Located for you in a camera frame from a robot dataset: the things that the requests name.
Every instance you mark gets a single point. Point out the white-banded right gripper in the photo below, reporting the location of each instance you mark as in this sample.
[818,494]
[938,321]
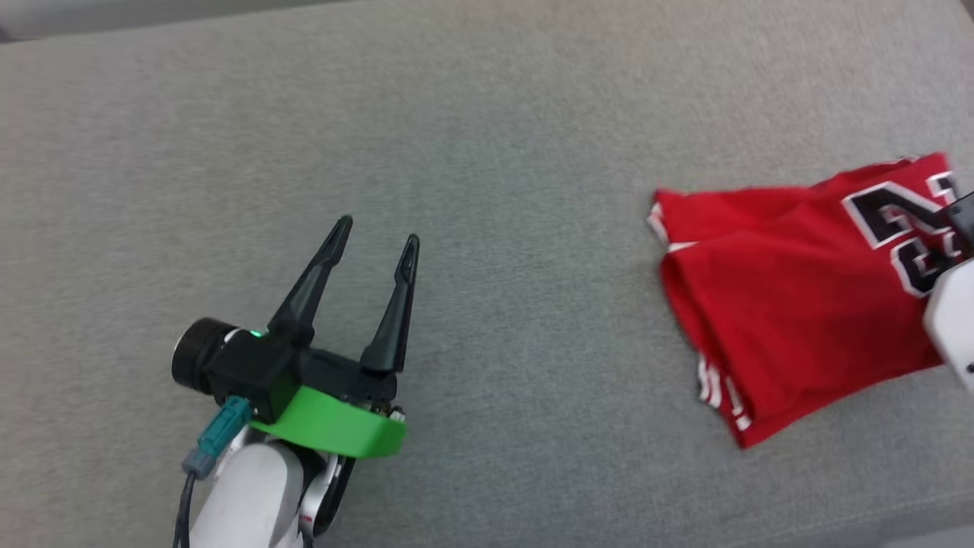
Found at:
[955,320]

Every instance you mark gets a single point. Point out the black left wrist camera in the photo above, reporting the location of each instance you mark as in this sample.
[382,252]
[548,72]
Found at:
[243,365]

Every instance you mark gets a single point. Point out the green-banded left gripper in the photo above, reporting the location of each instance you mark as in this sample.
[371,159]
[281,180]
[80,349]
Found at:
[335,426]

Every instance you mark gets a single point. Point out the red and white basketball jersey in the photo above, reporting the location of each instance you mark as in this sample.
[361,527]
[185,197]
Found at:
[776,304]

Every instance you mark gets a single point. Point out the grey fabric sofa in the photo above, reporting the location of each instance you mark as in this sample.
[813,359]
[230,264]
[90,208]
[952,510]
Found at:
[456,152]

